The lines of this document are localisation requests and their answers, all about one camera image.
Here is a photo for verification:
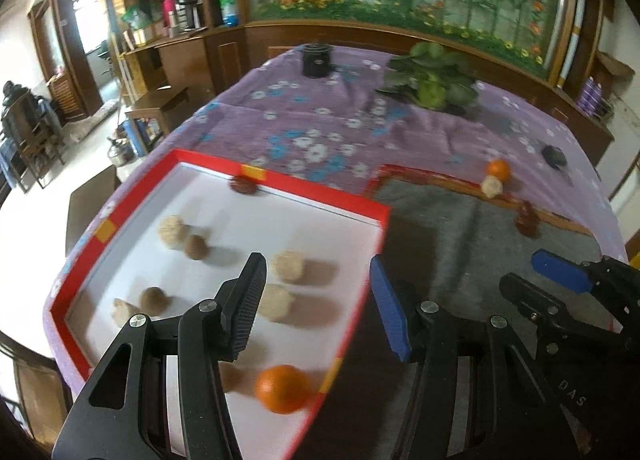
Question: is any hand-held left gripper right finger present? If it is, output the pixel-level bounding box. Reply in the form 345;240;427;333
369;255;576;460

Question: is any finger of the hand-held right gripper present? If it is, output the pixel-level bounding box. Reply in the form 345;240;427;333
531;249;640;296
499;272;621;336

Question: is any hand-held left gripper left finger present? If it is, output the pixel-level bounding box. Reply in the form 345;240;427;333
51;252;268;460

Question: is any brown longan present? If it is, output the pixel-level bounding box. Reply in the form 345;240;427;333
140;287;168;316
220;361;246;393
184;235;210;261

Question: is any red-rimmed white tray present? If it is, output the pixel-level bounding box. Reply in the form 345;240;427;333
50;148;392;460

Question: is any grey mat with red border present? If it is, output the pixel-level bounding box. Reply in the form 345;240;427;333
295;165;608;460

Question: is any black key fob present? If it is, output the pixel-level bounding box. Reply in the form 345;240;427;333
541;144;568;171

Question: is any purple floral blanket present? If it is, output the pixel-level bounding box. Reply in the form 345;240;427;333
45;45;631;391

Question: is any metal kettle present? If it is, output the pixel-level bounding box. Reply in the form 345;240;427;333
106;136;135;167

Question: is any wooden stool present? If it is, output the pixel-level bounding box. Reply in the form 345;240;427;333
125;86;191;156

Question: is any green leafy cabbage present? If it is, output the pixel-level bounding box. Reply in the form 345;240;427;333
377;41;478;111

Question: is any white yellow striped panel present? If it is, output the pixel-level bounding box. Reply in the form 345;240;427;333
557;0;587;87

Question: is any beige doormat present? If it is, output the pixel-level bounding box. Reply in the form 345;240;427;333
67;100;121;141

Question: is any wooden sideboard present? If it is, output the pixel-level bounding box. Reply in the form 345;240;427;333
120;22;248;106

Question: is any black cup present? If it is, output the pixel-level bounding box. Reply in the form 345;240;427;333
301;44;333;78

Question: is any pink flask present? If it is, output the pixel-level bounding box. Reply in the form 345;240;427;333
161;0;178;38

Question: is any green plastic bottle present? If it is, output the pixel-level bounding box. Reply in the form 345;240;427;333
218;0;240;28

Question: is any black thermos jug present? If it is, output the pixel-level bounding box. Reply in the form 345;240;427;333
172;0;201;32

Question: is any green plastic bag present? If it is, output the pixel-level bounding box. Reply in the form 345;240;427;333
122;5;151;32

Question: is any dark cloth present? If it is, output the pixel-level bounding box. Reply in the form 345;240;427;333
1;81;36;121

